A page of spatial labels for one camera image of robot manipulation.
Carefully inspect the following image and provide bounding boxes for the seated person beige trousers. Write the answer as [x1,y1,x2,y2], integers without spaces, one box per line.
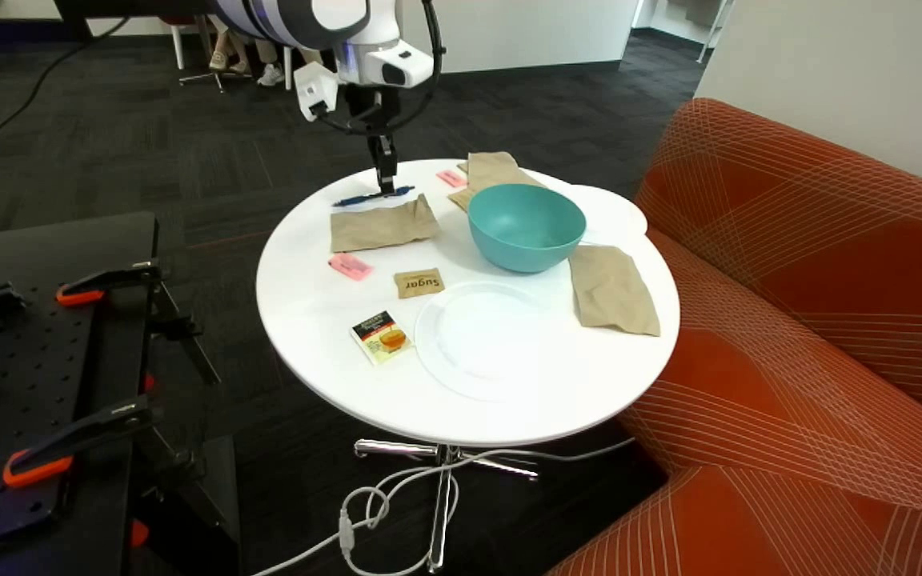
[202,13,256,76]

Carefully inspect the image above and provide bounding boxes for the white leg chair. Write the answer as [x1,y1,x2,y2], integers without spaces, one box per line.
[162,15,225,96]

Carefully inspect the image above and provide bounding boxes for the white round plate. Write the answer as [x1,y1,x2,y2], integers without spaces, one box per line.
[412,280,581,408]

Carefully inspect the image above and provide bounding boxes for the seated person white sneakers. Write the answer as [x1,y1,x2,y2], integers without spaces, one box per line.
[254,35,287,90]

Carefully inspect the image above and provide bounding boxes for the small brown sugar packet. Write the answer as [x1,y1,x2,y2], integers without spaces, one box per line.
[390,266,447,302]

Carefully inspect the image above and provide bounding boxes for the dark blue pen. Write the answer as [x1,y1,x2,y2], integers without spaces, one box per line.
[331,184,419,212]

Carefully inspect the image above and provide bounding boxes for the black robot mounting stand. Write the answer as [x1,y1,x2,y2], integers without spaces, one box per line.
[0,207,245,576]

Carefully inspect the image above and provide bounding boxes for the chrome table base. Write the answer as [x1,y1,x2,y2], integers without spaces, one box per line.
[351,432,542,572]

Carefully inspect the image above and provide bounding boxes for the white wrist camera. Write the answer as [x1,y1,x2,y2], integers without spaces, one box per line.
[292,61,342,126]

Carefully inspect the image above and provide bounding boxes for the white power cable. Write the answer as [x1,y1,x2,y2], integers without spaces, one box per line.
[248,430,641,576]

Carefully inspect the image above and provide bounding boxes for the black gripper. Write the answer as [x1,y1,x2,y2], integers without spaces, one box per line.
[342,79,409,198]

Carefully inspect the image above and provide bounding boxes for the black floor cable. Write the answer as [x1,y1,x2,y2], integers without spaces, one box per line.
[0,9,135,159]

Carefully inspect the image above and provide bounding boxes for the orange patterned corner sofa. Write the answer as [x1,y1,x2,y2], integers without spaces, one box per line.
[543,93,922,576]

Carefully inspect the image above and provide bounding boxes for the black orange tea packet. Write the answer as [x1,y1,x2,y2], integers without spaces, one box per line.
[348,308,412,367]

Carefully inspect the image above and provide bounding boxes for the black orange bar clamp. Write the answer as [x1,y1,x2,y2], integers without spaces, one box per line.
[53,259,222,389]
[0,393,156,492]

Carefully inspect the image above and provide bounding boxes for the teal plastic bowl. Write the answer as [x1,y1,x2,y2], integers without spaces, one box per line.
[465,184,588,280]

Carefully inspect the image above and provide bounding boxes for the white cabinet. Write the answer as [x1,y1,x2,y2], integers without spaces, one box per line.
[416,0,641,79]

